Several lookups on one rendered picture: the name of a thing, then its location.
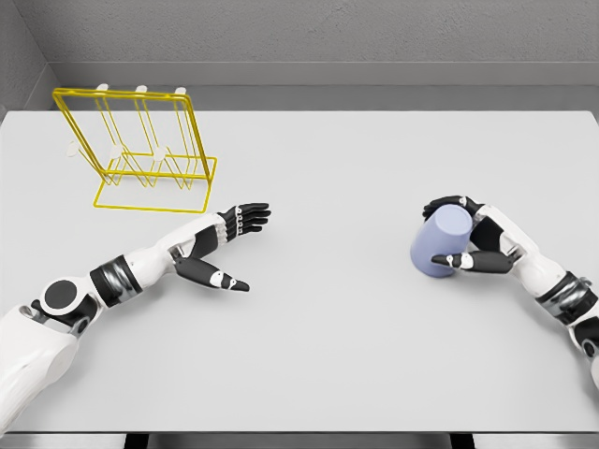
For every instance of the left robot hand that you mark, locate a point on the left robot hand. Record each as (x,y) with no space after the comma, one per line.
(204,239)

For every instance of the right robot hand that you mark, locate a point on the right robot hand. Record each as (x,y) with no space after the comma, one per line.
(491,234)

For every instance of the lavender blue cup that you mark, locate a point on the lavender blue cup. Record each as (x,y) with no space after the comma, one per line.
(440,242)

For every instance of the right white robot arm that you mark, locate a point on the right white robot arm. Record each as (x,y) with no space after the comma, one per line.
(568,308)

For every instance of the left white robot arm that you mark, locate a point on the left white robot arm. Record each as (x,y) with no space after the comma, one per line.
(70,308)

